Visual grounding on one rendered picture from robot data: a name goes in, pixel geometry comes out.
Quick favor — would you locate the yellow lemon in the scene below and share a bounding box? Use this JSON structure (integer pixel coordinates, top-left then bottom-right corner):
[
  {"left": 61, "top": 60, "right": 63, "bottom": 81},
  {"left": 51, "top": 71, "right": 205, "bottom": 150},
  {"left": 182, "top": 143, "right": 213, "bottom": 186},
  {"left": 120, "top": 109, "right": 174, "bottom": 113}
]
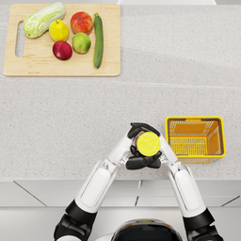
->
[{"left": 48, "top": 19, "right": 71, "bottom": 43}]

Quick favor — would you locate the wooden cutting board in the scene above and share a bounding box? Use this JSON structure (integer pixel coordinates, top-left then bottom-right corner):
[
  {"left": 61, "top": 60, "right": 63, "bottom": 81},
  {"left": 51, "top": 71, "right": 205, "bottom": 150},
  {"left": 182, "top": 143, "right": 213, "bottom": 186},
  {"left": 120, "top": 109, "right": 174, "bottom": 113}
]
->
[{"left": 3, "top": 3, "right": 121, "bottom": 78}]

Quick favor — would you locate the green apple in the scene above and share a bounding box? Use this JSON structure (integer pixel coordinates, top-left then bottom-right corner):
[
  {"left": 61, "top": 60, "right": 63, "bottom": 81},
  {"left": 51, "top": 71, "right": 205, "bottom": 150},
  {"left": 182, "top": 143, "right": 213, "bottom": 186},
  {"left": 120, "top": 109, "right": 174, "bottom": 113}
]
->
[{"left": 72, "top": 32, "right": 92, "bottom": 55}]

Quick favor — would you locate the green napa cabbage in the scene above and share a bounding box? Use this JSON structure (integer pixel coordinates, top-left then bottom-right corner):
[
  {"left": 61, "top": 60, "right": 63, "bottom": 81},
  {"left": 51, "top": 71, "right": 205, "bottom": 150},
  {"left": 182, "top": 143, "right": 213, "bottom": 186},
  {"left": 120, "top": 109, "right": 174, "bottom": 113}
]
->
[{"left": 23, "top": 1, "right": 67, "bottom": 40}]

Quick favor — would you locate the dark red plum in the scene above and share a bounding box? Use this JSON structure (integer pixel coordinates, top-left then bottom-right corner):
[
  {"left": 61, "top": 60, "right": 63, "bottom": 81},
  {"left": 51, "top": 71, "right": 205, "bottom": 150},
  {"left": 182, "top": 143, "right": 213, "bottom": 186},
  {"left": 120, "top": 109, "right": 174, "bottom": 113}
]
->
[{"left": 52, "top": 40, "right": 73, "bottom": 61}]

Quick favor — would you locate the yellow slatted basket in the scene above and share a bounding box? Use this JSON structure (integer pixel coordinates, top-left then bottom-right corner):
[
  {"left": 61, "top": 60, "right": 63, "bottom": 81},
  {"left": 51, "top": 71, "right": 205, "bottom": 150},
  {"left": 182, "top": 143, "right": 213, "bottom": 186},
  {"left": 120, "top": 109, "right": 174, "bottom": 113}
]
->
[{"left": 165, "top": 116, "right": 227, "bottom": 165}]

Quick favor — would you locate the green cucumber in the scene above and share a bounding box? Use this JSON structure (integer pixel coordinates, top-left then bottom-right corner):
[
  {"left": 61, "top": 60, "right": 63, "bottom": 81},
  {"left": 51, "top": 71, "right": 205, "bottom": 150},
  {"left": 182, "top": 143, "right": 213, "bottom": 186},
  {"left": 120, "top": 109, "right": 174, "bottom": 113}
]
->
[{"left": 92, "top": 12, "right": 104, "bottom": 70}]

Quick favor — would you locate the dark round robot body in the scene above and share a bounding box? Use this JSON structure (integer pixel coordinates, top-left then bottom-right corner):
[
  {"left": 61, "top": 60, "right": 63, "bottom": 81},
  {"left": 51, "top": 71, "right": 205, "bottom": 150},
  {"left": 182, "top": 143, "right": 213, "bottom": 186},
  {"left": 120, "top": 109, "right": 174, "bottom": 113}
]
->
[{"left": 93, "top": 218, "right": 185, "bottom": 241}]

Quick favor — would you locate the white counter cabinet front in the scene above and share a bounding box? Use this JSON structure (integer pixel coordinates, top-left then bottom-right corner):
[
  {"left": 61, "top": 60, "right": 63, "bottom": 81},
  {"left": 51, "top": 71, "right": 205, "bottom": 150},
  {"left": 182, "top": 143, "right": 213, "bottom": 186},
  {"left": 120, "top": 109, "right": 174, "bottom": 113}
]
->
[{"left": 0, "top": 178, "right": 241, "bottom": 209}]

